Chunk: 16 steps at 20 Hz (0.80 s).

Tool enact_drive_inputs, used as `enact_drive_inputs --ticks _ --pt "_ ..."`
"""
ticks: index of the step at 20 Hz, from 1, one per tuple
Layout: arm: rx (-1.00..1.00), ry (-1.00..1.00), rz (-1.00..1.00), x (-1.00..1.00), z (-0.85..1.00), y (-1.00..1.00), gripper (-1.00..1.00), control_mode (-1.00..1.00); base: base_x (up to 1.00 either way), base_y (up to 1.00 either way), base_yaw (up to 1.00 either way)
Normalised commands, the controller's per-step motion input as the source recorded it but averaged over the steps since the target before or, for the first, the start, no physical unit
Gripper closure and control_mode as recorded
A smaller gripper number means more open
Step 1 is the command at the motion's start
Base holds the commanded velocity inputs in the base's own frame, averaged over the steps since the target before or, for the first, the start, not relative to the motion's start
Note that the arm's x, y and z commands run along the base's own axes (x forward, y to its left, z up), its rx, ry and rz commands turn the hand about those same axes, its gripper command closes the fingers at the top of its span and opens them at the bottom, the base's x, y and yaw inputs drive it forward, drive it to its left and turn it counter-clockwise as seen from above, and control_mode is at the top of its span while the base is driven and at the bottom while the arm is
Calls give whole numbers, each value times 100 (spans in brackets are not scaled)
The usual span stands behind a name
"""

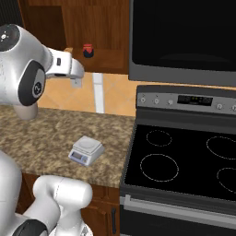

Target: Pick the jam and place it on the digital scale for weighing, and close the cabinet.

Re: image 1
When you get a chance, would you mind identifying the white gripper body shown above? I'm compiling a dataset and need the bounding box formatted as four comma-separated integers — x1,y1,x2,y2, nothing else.
68,56,86,80

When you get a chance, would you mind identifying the red-lidded dark jam jar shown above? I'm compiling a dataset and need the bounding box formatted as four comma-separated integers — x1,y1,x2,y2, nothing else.
82,43,96,59

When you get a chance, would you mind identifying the white digital kitchen scale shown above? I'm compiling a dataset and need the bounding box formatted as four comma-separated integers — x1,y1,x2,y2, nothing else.
67,136,105,167

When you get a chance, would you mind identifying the wooden base cabinet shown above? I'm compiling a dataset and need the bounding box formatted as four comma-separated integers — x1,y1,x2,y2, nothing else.
15,172,122,236

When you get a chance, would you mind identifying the black steel microwave oven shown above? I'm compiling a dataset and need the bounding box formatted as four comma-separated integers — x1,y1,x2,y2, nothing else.
127,0,236,89

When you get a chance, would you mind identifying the black steel stove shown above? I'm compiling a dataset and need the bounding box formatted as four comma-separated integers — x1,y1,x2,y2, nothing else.
118,84,236,236

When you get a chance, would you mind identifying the grey wall socket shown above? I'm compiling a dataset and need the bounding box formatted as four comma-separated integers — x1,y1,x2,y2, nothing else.
70,77,84,89

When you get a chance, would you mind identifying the open wooden wall cabinet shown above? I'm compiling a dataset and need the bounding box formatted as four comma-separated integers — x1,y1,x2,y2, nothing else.
18,0,131,76

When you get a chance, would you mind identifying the wooden wall cabinet door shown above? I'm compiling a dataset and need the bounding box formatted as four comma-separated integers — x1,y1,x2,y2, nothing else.
18,0,74,55

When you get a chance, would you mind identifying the black base cabinet handle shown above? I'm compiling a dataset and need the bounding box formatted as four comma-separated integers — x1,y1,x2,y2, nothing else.
111,206,118,235

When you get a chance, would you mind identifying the steel oven door handle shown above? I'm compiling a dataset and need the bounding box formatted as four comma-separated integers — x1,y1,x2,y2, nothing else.
122,195,236,230

